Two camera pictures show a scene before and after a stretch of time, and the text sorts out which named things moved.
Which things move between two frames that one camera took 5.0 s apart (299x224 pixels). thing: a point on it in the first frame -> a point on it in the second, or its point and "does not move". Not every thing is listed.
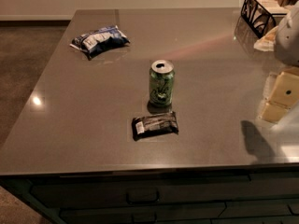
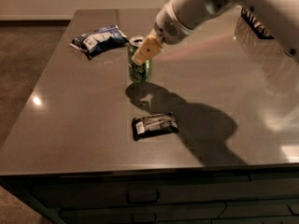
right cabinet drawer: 261,207 does not move
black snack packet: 155,124 does not move
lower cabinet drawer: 123,215 does not move
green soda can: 161,82 -> 140,74
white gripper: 288,39 -> 169,27
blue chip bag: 100,39 does not move
